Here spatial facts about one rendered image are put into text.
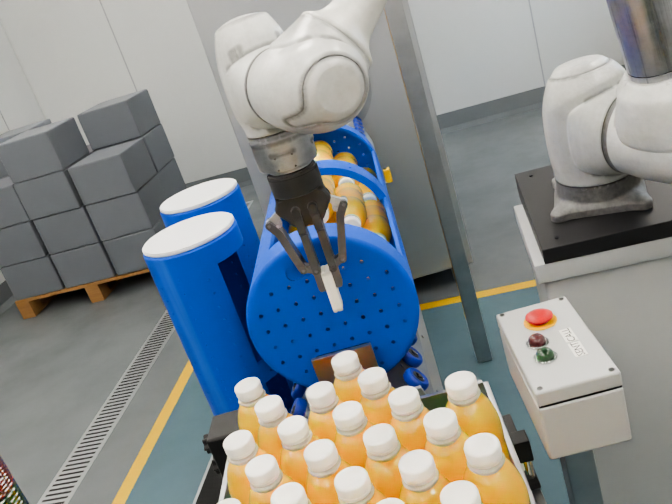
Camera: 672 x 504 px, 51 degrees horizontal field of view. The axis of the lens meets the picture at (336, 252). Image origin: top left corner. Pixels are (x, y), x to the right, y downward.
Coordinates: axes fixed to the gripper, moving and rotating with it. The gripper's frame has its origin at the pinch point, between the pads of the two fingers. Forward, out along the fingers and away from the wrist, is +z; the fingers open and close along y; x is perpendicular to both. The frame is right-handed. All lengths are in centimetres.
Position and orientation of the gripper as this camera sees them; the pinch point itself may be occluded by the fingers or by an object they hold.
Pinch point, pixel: (331, 288)
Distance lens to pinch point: 108.7
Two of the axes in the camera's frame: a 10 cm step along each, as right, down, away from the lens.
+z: 2.9, 8.8, 3.7
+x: -0.2, -3.8, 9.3
